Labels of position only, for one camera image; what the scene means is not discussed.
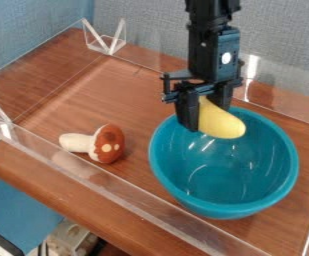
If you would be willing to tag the blue plastic bowl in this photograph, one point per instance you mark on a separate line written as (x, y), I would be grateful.
(225, 178)

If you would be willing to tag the yellow toy banana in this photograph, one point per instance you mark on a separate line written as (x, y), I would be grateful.
(217, 122)

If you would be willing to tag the clear acrylic barrier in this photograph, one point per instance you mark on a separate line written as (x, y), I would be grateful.
(64, 88)

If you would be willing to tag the grey metal bracket below table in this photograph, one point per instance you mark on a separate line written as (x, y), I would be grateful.
(68, 240)

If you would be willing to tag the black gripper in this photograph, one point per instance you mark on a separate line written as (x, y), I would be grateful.
(211, 75)

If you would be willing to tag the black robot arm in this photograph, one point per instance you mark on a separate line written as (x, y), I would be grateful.
(210, 14)

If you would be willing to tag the brown white toy mushroom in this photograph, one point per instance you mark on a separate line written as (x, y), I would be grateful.
(103, 146)

